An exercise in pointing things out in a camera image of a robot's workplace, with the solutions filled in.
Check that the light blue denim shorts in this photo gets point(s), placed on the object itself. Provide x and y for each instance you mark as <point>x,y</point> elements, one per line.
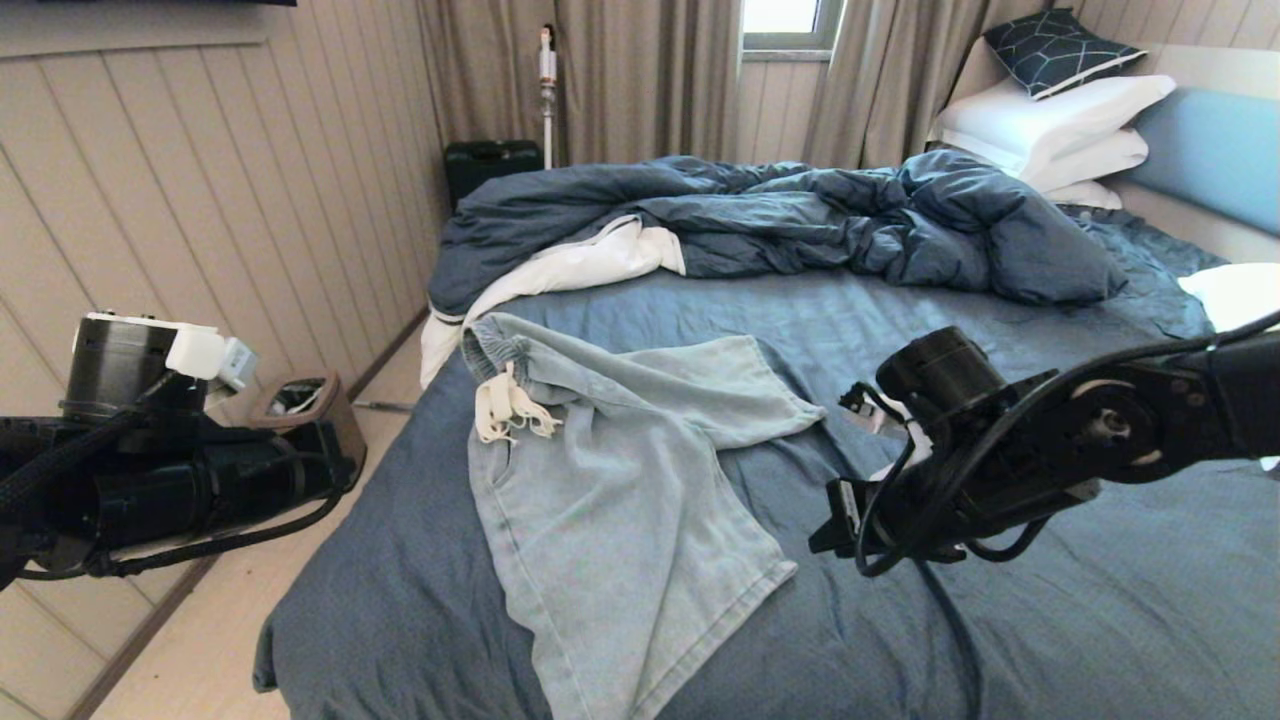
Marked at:
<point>620,500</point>

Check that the dark blue crumpled duvet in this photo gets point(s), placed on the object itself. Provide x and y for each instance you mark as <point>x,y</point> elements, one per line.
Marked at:
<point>850,218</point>

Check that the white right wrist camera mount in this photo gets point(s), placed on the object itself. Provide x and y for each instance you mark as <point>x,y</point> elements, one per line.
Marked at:
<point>900,430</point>

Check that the rubbish inside bin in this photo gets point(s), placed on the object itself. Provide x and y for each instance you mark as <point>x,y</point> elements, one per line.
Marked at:
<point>295,398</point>

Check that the black hard case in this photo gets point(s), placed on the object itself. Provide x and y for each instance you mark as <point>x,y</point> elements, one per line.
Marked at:
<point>490,165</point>

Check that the thin metal rod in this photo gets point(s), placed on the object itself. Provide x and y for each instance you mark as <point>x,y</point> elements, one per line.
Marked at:
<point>385,407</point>

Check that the window with grey frame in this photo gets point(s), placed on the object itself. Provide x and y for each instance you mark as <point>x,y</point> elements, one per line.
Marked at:
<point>785,18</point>

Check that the blue headboard cushion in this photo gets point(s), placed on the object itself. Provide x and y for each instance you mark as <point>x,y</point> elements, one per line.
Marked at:
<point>1212,148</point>

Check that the white stick vacuum cleaner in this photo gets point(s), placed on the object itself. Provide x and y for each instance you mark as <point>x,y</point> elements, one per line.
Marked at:
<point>547,68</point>

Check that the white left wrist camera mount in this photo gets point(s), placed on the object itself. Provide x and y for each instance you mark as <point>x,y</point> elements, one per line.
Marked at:
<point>200,350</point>

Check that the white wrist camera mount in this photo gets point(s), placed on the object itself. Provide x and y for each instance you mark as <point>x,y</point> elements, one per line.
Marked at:
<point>900,430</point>
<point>200,350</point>

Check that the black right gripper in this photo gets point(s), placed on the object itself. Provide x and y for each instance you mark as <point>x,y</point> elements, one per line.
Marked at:
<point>980,470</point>

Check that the dark patterned cushion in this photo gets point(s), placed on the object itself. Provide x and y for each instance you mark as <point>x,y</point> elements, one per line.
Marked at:
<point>1053,52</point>

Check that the beige headboard panel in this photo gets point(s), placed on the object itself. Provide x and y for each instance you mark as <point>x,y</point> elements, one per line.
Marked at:
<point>1220,65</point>

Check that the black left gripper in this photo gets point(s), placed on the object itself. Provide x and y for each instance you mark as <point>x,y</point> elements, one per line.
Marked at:
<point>220,485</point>

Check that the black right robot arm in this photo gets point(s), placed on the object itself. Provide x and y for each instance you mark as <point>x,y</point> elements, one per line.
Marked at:
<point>1180,410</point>

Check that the beige curtain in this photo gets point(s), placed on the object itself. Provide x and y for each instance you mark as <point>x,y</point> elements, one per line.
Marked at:
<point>880,80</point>
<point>640,80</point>

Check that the blue bed sheet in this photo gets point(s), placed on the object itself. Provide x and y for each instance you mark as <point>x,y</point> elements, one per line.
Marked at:
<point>1050,620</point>

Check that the brown trash bin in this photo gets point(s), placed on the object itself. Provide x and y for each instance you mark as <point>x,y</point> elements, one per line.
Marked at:
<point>340,400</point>

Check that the white pillow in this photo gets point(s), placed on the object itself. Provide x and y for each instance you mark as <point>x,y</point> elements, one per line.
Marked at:
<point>1088,195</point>
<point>1093,158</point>
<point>1235,295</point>
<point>1053,112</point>

